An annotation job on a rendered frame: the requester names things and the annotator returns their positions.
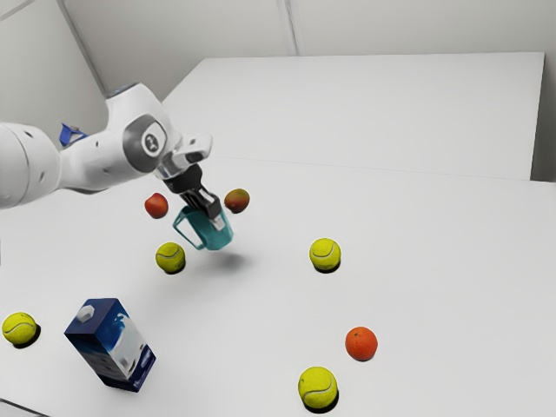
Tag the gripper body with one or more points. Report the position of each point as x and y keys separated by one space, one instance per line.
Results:
x=186 y=181

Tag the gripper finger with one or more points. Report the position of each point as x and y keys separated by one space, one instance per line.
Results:
x=216 y=213

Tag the blue white milk carton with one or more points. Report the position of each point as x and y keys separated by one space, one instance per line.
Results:
x=110 y=343

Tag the yellow tennis ball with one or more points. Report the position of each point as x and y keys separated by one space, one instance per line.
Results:
x=170 y=257
x=19 y=328
x=317 y=387
x=325 y=254

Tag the teal faceted mug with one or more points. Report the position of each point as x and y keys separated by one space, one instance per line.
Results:
x=207 y=230

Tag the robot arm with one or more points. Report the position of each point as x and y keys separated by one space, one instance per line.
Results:
x=100 y=152

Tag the red green apple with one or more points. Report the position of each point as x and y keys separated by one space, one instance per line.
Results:
x=236 y=200

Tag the orange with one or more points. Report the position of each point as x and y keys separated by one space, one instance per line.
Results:
x=361 y=343

